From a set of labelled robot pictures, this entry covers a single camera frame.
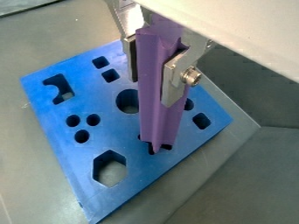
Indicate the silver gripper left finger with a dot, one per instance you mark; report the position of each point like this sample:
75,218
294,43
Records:
128,18

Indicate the purple star-shaped peg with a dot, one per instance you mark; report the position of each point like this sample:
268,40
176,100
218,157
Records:
158,43

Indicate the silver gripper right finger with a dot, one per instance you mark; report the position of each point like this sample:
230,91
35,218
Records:
180,72

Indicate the blue shape-sorting board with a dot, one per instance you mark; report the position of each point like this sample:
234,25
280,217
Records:
84,102

